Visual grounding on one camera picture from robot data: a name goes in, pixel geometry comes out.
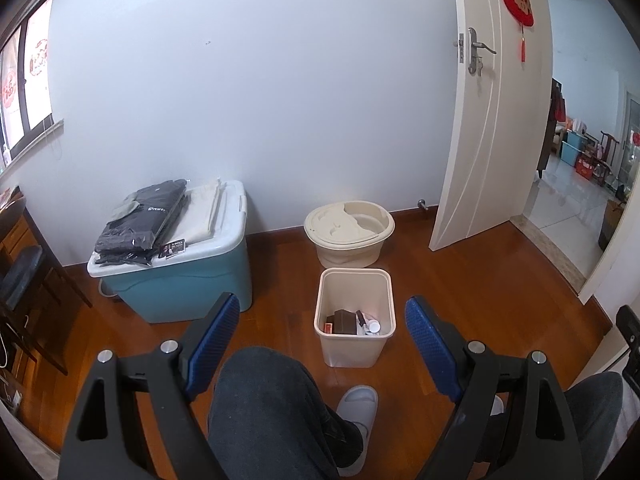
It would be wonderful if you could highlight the black packed clothing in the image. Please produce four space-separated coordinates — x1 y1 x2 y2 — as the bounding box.
94 179 190 266

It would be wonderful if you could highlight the wooden armchair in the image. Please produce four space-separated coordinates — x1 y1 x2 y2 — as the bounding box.
594 130 621 187

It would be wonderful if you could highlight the cream folded cloth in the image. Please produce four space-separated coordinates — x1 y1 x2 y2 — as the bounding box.
167 177 224 247

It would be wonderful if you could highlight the grey seat cushion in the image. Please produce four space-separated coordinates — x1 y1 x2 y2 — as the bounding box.
0 246 47 302

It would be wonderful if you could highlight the blue storage box white lid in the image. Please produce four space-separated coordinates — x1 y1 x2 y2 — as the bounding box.
87 180 253 324

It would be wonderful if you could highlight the brown paper bag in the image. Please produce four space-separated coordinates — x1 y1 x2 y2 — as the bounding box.
597 199 627 252

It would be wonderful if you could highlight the person's leg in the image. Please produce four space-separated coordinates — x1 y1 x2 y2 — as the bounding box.
472 371 624 480
207 346 365 480

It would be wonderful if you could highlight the blue plastic box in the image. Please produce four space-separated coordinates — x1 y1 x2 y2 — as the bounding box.
560 130 587 167

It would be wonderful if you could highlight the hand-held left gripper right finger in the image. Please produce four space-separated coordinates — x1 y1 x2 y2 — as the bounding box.
405 296 585 480

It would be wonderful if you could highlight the person's right leg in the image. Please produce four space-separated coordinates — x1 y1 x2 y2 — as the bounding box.
472 371 624 480

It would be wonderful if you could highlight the window with red stickers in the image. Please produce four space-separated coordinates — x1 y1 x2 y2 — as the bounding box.
0 0 65 166

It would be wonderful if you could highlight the cream plastic waste bin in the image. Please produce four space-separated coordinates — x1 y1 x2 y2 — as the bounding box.
314 268 397 368

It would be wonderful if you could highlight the metal door handle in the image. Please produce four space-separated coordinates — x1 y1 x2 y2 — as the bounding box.
458 27 498 77

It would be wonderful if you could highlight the grey brown box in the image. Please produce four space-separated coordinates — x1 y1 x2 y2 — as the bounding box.
333 309 359 336

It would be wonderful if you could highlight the small printed card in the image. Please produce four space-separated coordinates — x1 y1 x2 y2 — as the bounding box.
158 238 187 260

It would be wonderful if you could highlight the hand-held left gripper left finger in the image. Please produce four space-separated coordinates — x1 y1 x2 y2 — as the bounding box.
57 292 242 480

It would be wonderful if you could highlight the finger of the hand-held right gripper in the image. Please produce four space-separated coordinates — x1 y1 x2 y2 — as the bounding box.
615 304 640 362

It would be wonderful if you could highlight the cream foot bath bucket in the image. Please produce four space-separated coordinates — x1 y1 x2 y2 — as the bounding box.
304 200 396 269

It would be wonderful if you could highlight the red plastic crate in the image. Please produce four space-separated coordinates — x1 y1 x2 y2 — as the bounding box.
575 154 599 180

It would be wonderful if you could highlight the dark wooden chair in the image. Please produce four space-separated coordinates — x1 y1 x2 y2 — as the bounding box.
0 185 94 377

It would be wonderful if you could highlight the person's left leg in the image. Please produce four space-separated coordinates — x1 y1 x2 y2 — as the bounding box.
207 346 365 480

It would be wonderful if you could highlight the white door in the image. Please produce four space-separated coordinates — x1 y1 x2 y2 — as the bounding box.
428 0 555 252

